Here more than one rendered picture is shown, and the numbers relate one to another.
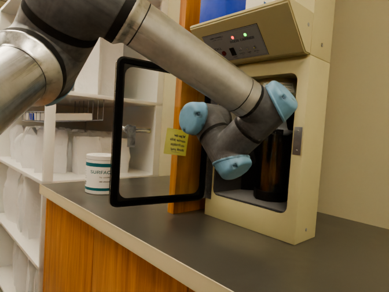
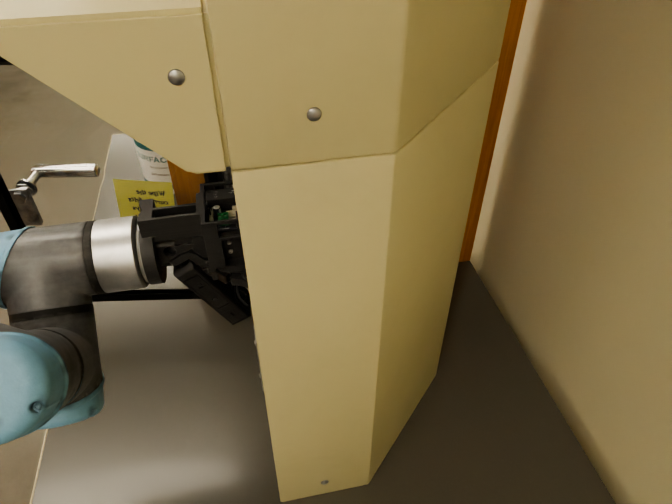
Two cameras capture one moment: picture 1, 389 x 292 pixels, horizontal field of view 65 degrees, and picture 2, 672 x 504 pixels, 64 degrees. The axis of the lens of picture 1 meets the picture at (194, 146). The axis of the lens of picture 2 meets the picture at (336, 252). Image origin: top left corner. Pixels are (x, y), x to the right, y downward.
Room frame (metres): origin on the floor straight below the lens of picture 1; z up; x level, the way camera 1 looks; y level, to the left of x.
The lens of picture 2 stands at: (0.54, -0.47, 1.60)
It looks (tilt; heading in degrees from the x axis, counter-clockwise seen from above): 41 degrees down; 31
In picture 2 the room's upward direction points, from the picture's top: straight up
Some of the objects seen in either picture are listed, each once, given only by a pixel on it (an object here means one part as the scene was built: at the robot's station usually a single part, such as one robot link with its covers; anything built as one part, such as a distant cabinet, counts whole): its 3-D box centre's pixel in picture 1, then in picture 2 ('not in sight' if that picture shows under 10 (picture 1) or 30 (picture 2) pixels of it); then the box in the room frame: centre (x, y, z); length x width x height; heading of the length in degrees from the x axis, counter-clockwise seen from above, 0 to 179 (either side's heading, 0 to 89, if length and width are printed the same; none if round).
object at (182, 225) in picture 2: not in sight; (205, 237); (0.83, -0.14, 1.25); 0.12 x 0.08 x 0.09; 133
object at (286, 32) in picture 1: (244, 39); (137, 19); (0.83, -0.11, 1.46); 0.32 x 0.12 x 0.10; 43
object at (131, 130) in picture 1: (130, 136); (27, 205); (0.81, 0.17, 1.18); 0.02 x 0.02 x 0.06; 33
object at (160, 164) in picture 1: (164, 135); (110, 193); (0.88, 0.09, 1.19); 0.30 x 0.01 x 0.40; 123
